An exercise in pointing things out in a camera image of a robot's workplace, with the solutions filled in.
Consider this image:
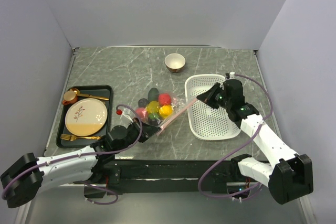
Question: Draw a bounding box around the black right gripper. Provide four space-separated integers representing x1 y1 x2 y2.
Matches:
198 82 232 110

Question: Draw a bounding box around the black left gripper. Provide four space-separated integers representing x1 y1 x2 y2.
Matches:
114 116 161 153

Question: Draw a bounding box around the pink peach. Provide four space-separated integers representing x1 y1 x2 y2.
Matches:
136 108 148 121

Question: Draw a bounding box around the yellow green starfruit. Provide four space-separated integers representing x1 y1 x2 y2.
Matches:
145 101 160 114

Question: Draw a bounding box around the yellow lemon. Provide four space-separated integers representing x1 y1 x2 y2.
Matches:
159 105 173 119

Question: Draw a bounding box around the clear zip top bag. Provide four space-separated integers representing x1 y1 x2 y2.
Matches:
135 88 197 131

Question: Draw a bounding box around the dark purple mangosteen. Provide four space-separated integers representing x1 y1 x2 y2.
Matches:
147 113 162 126
138 98 149 108

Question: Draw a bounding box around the dark green avocado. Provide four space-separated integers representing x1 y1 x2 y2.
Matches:
148 88 160 102

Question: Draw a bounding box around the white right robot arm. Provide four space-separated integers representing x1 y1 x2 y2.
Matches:
196 79 313 205

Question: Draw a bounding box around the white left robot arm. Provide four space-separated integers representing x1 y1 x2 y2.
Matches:
1 121 161 208

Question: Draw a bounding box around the white perforated plastic basket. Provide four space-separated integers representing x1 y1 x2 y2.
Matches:
184 74 240 141

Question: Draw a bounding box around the white ceramic bowl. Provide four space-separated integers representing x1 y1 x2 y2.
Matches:
164 53 186 73

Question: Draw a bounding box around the cream plate with leaf pattern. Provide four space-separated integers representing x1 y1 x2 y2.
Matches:
65 98 108 136

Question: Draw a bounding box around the gold spoon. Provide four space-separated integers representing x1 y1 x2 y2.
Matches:
70 88 109 101

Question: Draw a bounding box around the small brown cup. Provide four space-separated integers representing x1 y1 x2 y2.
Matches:
62 90 78 105

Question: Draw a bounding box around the gold fork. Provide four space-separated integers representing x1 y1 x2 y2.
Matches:
60 134 101 142

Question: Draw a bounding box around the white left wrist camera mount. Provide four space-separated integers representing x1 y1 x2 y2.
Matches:
116 108 134 125

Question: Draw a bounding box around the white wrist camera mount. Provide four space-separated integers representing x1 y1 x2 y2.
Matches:
116 108 134 125
225 72 236 80

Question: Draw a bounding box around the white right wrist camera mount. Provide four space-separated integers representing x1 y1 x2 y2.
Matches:
225 72 236 80

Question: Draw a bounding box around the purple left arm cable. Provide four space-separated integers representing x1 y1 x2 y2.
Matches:
1 104 144 206

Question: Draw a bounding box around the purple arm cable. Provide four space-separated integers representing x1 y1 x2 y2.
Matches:
197 73 274 201
1 104 144 206

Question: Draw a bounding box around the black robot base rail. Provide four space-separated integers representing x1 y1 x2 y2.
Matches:
69 155 263 198

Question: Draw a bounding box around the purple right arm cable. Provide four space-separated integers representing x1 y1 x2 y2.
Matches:
197 73 274 201

